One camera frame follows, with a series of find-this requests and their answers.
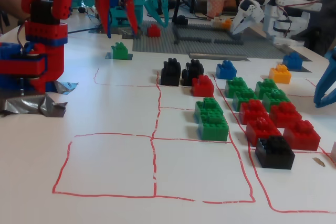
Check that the small black round object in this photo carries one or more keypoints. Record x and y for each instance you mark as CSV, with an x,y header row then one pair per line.
x,y
82,10

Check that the blue and red gripper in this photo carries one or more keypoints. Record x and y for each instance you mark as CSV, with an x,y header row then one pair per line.
x,y
103,6

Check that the crumpled grey duct tape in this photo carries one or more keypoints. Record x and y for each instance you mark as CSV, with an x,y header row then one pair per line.
x,y
50,106

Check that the grey studded baseplate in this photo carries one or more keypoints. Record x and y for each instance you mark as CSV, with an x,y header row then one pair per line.
x,y
157,47

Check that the white toy brick block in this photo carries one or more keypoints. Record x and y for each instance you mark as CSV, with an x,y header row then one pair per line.
x,y
334,151

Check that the green toy brick block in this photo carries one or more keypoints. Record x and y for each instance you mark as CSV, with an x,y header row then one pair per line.
x,y
275,98
214,129
119,52
242,96
207,106
265,86
235,85

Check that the yellow toy brick block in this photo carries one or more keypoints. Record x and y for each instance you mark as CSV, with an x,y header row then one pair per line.
x,y
279,75

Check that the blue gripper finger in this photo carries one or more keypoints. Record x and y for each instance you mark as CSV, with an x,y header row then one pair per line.
x,y
323,77
331,95

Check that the blue toy brick block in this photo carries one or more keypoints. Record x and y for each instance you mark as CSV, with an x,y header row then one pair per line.
x,y
292,62
225,72

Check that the white and navy gripper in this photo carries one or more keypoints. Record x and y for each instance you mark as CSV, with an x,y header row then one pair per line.
x,y
246,17

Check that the small red brick block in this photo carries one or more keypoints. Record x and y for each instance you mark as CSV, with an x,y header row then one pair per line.
x,y
153,31

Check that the small brown scrap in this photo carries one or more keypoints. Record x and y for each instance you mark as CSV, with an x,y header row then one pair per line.
x,y
319,161

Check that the small orange brick block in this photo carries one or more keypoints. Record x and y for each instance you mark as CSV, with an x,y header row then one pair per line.
x,y
227,24

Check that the dotted paper cup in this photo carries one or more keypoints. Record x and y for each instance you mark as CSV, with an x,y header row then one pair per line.
x,y
215,7

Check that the dark grey brick frame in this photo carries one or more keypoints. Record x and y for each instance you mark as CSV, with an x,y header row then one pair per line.
x,y
228,42

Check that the small white brick block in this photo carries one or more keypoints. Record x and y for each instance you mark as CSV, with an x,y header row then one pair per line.
x,y
217,22

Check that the black toy brick block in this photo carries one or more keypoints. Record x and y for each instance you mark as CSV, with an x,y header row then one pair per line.
x,y
169,77
172,62
187,77
275,153
194,62

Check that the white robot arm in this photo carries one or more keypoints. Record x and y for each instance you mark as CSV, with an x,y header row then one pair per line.
x,y
278,11

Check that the small black brick block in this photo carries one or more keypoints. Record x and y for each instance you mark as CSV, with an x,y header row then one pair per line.
x,y
182,20

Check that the red toy brick block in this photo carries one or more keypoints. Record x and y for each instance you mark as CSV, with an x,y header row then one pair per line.
x,y
203,87
252,111
262,129
284,113
302,137

